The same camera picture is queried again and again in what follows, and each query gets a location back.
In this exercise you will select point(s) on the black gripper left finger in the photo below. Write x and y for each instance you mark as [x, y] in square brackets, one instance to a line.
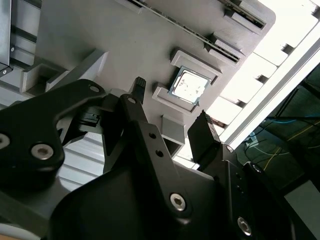
[25, 130]

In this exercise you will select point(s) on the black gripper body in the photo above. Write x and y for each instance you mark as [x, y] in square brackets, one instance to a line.
[112, 212]

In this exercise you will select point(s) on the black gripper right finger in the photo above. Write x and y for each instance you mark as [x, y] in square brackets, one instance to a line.
[205, 140]

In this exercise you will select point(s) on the silver topped CPU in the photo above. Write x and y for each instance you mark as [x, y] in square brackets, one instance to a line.
[190, 85]

